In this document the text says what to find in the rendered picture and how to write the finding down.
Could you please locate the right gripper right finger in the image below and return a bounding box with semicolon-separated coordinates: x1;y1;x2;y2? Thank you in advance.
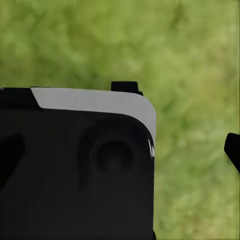
224;133;240;173

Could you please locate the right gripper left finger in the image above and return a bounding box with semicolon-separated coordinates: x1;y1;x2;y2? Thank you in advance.
0;133;26;193

